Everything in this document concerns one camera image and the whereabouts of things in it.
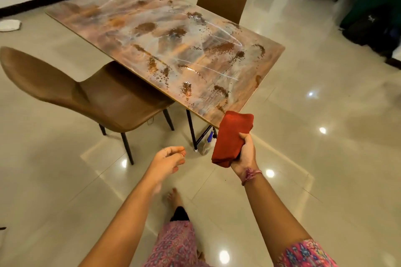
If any brown marbled dining table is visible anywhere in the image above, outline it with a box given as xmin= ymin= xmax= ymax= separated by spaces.
xmin=45 ymin=0 xmax=286 ymax=152

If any pink thread wrist bracelet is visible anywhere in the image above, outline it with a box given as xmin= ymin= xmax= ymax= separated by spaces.
xmin=241 ymin=168 xmax=263 ymax=186

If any black bag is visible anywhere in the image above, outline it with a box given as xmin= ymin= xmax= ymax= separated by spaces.
xmin=342 ymin=13 xmax=401 ymax=59

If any person's left hand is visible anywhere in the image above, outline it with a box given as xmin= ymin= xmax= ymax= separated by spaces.
xmin=146 ymin=146 xmax=187 ymax=183

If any person's left forearm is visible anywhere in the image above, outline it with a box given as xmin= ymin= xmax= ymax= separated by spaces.
xmin=78 ymin=176 xmax=162 ymax=267

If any pink patterned trouser leg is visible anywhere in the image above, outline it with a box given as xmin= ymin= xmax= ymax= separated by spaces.
xmin=143 ymin=207 xmax=214 ymax=267

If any pink patterned sleeve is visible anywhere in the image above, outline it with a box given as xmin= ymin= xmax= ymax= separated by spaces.
xmin=275 ymin=239 xmax=339 ymax=267

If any red cloth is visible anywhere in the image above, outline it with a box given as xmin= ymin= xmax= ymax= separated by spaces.
xmin=211 ymin=111 xmax=254 ymax=168

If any person's right hand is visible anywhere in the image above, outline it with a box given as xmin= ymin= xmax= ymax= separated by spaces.
xmin=230 ymin=132 xmax=259 ymax=180

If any white cloth on floor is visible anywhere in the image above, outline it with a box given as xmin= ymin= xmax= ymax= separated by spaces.
xmin=0 ymin=19 xmax=22 ymax=32

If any person's bare foot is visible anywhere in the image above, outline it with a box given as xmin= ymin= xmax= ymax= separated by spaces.
xmin=162 ymin=188 xmax=185 ymax=212

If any person's right forearm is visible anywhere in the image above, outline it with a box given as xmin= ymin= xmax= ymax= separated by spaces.
xmin=244 ymin=172 xmax=314 ymax=264

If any clear spray bottle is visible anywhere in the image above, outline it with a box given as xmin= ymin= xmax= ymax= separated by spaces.
xmin=200 ymin=131 xmax=217 ymax=155

